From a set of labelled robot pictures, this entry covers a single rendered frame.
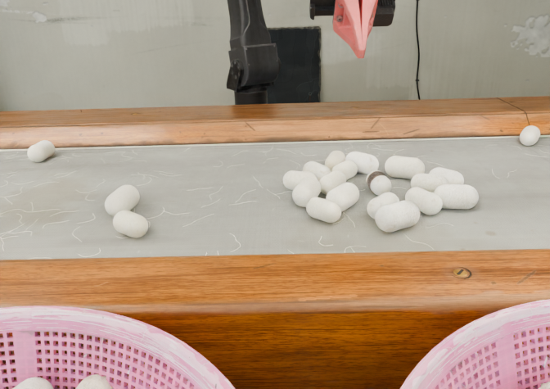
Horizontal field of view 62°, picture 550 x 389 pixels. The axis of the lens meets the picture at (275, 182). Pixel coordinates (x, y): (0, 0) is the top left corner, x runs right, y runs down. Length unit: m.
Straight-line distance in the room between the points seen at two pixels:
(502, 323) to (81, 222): 0.32
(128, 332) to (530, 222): 0.31
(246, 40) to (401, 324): 0.66
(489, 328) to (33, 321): 0.22
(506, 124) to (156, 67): 2.16
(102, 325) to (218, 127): 0.39
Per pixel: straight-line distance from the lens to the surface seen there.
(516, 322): 0.26
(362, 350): 0.27
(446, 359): 0.22
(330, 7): 0.60
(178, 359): 0.22
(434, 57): 2.56
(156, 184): 0.48
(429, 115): 0.62
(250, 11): 0.85
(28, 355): 0.28
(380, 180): 0.42
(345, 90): 2.51
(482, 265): 0.29
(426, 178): 0.43
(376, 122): 0.60
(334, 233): 0.36
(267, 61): 0.85
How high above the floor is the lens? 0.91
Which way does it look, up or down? 22 degrees down
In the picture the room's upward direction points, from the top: 2 degrees counter-clockwise
